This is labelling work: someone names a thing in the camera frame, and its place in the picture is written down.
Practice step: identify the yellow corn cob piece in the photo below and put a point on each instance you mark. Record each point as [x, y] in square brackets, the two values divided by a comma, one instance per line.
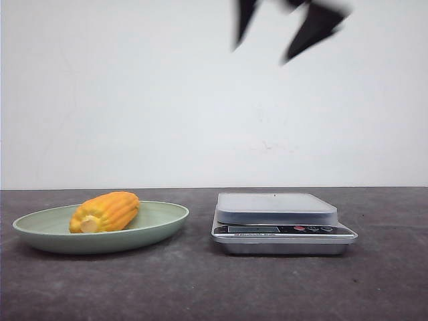
[109, 212]

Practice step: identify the green shallow plate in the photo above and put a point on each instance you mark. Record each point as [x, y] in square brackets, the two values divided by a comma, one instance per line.
[47, 230]

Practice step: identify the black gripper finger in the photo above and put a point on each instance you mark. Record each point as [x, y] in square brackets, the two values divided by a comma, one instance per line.
[244, 12]
[321, 22]

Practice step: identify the silver digital kitchen scale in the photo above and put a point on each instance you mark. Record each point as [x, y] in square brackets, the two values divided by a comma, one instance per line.
[278, 224]

